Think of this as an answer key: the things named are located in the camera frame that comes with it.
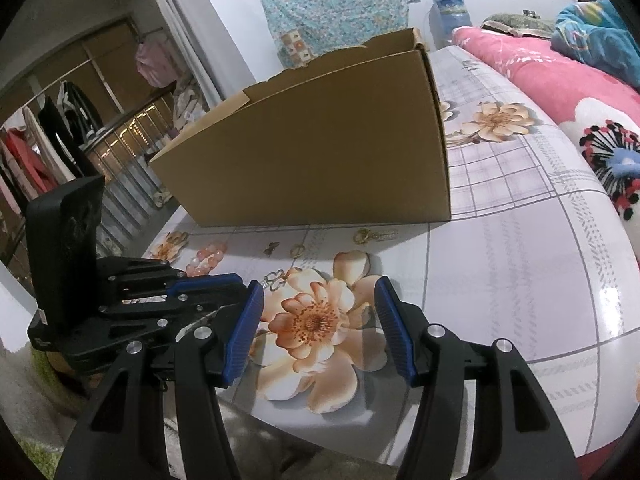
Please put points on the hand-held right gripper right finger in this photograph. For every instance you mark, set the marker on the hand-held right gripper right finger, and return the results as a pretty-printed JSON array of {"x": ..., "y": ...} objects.
[{"x": 395, "y": 332}]

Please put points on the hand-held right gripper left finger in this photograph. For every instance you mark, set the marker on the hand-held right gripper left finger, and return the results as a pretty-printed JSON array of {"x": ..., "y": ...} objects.
[{"x": 245, "y": 335}]

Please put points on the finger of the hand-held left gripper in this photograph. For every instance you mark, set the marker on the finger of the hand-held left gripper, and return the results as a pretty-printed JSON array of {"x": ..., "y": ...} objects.
[
  {"x": 150, "y": 322},
  {"x": 200, "y": 283}
]

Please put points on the brown cardboard box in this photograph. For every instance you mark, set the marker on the brown cardboard box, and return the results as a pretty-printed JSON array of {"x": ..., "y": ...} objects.
[{"x": 310, "y": 160}]

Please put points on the red hanging garment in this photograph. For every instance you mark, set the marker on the red hanging garment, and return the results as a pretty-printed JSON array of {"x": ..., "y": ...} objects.
[{"x": 25, "y": 165}]

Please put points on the white hanging garment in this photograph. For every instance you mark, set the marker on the white hanging garment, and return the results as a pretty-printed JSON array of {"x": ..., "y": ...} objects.
[{"x": 42, "y": 145}]

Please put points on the black hanging garment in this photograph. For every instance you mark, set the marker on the black hanging garment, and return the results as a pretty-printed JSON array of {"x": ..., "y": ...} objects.
[{"x": 65, "y": 130}]

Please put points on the metal stair railing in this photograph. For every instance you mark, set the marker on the metal stair railing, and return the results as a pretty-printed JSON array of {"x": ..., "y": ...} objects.
[{"x": 125, "y": 145}]

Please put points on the pink hanging garment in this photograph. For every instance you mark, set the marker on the pink hanging garment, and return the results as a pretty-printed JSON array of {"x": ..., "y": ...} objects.
[{"x": 155, "y": 60}]

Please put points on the pink flower blanket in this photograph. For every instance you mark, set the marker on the pink flower blanket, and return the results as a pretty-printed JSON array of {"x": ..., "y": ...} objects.
[{"x": 530, "y": 70}]

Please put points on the blue water bottle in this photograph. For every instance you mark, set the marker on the blue water bottle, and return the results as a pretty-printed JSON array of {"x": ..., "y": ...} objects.
[{"x": 450, "y": 20}]

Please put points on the grey patterned blanket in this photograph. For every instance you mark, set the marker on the grey patterned blanket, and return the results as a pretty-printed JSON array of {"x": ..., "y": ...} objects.
[{"x": 520, "y": 22}]

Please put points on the blue blanket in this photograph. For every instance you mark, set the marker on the blue blanket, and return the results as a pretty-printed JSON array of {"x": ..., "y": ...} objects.
[{"x": 595, "y": 40}]

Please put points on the patterned wall cloth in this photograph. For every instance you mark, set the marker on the patterned wall cloth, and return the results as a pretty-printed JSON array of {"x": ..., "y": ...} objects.
[{"x": 335, "y": 5}]

